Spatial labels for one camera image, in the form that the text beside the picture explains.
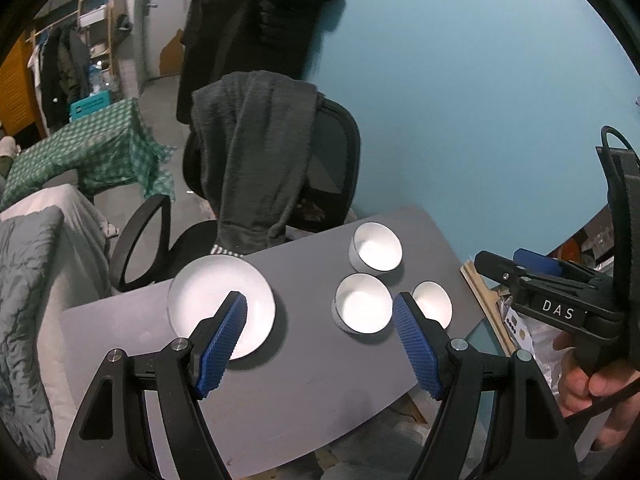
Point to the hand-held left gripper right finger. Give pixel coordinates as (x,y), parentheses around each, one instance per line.
(417,350)

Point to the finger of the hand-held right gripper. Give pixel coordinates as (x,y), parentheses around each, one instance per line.
(540,262)
(500,270)

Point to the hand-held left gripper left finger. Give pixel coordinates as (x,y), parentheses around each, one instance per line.
(222,345)

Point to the small white bowl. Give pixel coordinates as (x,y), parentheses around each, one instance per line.
(435,302)

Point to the large white plate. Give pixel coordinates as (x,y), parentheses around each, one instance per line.
(210,290)

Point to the person's right hand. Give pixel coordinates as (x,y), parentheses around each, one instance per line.
(580,385)

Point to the wooden board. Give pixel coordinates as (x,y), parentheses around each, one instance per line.
(482,295)

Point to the white bed sheet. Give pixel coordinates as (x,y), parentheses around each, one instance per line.
(80,240)

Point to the black office chair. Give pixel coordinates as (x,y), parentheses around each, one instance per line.
(335,160)

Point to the dark grey fleece robe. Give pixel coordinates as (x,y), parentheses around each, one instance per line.
(260,150)

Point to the grey quilted duvet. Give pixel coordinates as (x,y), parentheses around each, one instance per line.
(25,310)

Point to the green checked tablecloth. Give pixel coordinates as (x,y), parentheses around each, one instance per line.
(95,150)

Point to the teal plastic crate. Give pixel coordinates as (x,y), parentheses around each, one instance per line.
(90,105)

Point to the beige clothes pile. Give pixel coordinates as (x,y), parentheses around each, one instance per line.
(7,149)

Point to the rack of dark clothes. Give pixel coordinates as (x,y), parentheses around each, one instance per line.
(62,70)

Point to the grey door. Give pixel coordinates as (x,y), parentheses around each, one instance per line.
(150,35)

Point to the black hanging coats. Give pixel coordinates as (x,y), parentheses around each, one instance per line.
(250,25)

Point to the wooden louvred wardrobe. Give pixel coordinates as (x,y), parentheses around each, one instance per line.
(17,95)

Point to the wooden shelf unit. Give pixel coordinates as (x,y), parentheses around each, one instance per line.
(102,20)

